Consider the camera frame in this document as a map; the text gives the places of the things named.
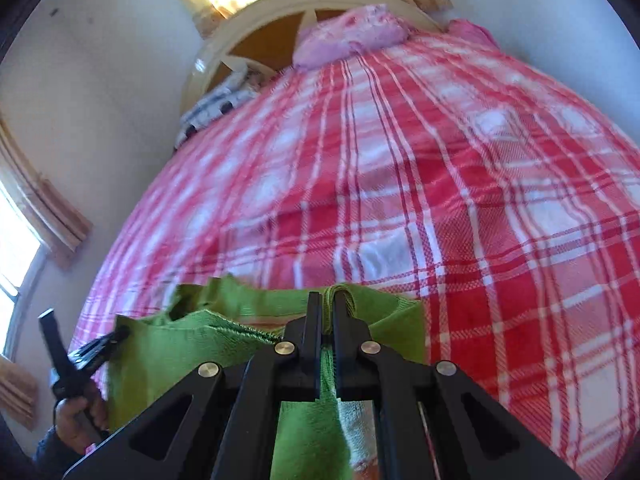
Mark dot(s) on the cream wooden bed headboard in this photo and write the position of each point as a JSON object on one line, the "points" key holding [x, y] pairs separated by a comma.
{"points": [[235, 25]]}

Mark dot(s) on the white patterned pillow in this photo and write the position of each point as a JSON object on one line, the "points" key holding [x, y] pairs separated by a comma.
{"points": [[215, 105]]}

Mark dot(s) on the person's left hand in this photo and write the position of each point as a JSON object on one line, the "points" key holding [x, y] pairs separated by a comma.
{"points": [[70, 425]]}

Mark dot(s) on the person's left forearm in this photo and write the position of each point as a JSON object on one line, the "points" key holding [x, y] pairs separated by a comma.
{"points": [[50, 455]]}

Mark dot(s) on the green orange striped sweater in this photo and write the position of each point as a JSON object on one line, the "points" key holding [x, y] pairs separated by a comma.
{"points": [[200, 350]]}

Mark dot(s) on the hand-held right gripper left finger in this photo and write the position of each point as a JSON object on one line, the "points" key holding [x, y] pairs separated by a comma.
{"points": [[315, 320]]}

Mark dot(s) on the pink pillow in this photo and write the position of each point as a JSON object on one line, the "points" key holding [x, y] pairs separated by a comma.
{"points": [[345, 35]]}

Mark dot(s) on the beige side window curtain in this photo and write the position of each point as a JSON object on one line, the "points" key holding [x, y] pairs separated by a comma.
{"points": [[45, 210], [17, 390]]}

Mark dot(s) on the red plaid bed sheet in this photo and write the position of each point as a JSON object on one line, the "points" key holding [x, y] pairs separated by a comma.
{"points": [[400, 185]]}

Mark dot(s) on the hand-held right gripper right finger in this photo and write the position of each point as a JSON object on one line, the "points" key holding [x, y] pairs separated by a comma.
{"points": [[342, 320]]}

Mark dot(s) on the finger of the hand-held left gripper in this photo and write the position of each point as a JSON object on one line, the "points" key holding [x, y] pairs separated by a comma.
{"points": [[102, 347], [52, 340]]}

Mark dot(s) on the side window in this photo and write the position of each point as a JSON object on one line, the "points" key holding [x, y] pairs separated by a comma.
{"points": [[15, 260]]}

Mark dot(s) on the pink cloth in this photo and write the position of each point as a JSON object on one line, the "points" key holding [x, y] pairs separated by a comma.
{"points": [[470, 32]]}

